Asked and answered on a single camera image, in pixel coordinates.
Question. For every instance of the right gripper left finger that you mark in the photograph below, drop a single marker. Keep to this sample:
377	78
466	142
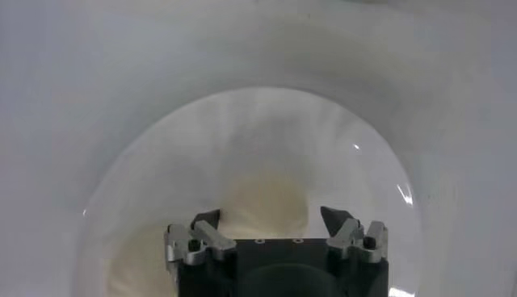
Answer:
212	240

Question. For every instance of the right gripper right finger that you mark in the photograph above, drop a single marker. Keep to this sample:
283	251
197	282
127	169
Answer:
347	238

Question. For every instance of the white steamed baozi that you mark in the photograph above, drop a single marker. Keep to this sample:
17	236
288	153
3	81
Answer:
266	202

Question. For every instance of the round white plate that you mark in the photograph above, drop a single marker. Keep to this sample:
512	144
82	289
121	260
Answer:
282	133

